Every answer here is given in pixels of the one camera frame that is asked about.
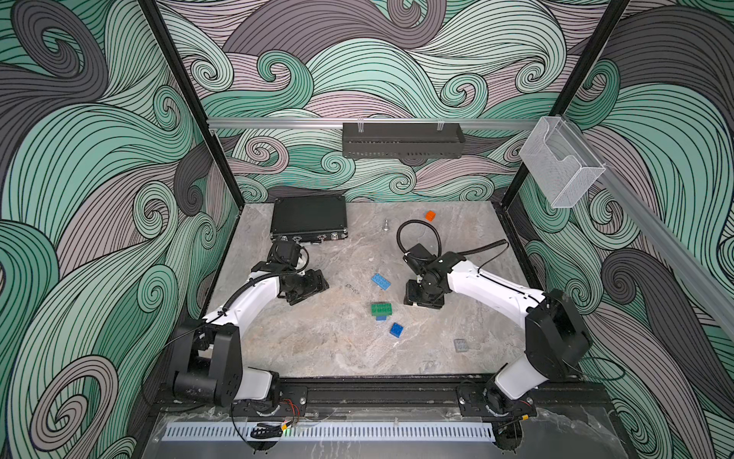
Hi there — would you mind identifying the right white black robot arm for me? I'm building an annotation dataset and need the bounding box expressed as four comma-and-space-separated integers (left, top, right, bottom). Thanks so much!
403, 244, 592, 413

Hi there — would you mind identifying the dark green lego brick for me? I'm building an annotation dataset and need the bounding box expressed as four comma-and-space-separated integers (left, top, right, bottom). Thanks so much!
370, 302, 393, 317

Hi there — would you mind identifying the clear plastic wall bin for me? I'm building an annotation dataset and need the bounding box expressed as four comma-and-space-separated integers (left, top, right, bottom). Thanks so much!
520, 116, 606, 208

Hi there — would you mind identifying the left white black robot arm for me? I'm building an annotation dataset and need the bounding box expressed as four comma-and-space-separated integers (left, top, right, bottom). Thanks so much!
166, 241, 329, 409

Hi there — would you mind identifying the black hard case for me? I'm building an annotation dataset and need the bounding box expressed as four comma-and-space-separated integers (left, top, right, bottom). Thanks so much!
270, 195, 349, 244

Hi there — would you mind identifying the light blue lego brick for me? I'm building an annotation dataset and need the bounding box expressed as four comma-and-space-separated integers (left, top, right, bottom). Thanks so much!
371, 273, 391, 291

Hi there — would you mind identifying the aluminium wall rail right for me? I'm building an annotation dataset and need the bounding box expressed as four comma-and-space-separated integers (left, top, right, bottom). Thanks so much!
575, 126, 733, 335

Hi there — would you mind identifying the white slotted cable duct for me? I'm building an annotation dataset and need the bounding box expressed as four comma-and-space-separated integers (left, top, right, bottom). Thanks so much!
161, 421, 495, 443

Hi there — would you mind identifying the black wall tray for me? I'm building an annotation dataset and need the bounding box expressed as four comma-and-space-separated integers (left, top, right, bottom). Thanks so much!
341, 124, 466, 161

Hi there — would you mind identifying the aluminium wall rail back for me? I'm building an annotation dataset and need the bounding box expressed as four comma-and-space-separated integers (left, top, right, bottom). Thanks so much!
206, 117, 538, 131

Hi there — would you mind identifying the aluminium wall rail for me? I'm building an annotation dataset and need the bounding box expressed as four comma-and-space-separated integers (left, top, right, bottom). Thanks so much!
206, 117, 538, 131
575, 126, 733, 335

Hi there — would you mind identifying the grey lego plate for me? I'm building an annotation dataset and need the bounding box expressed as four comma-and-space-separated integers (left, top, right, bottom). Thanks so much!
453, 339, 469, 353

